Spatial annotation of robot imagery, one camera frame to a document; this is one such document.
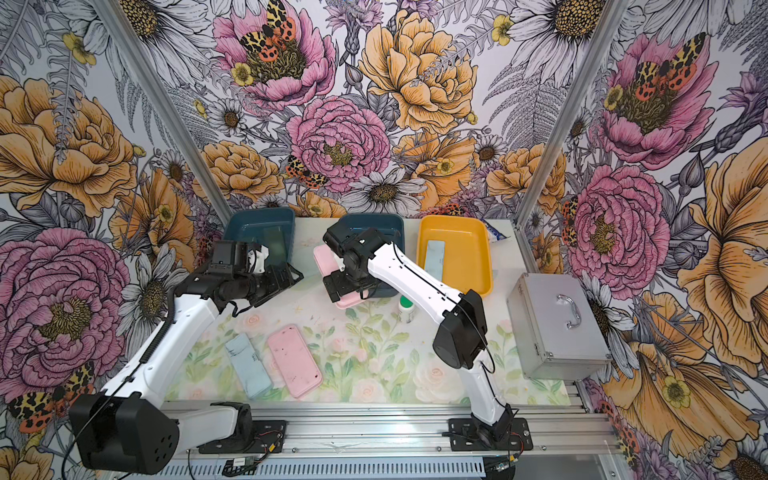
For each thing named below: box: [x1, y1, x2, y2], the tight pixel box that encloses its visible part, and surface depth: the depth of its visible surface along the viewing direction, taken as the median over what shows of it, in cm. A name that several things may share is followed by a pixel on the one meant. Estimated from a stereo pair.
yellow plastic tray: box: [416, 215, 492, 296], surface depth 115 cm
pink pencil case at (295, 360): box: [267, 325, 323, 398], surface depth 87 cm
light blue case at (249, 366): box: [225, 333, 274, 399], surface depth 86 cm
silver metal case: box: [506, 273, 612, 379], surface depth 81 cm
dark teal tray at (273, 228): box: [224, 208, 296, 273], surface depth 121 cm
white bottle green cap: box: [399, 295, 415, 324], surface depth 91 cm
